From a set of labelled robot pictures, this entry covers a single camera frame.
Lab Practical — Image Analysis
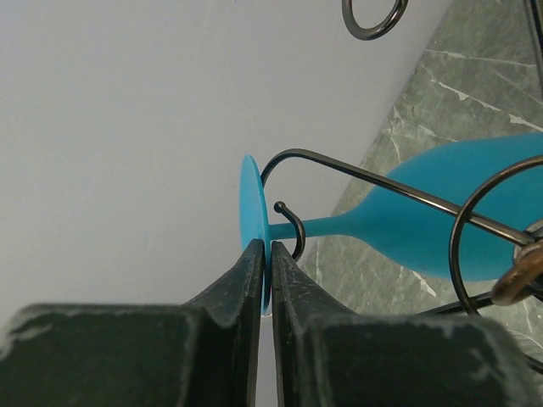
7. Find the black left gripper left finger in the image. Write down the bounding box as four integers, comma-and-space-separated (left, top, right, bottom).
1, 240, 264, 406

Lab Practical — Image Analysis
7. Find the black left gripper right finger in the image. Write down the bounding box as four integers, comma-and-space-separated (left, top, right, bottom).
271, 243, 542, 406

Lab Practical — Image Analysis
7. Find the blue plastic wine glass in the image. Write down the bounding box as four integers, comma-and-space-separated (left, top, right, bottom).
238, 131, 543, 317

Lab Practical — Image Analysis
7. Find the copper wire wine glass rack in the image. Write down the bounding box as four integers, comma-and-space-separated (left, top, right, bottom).
258, 0, 543, 374

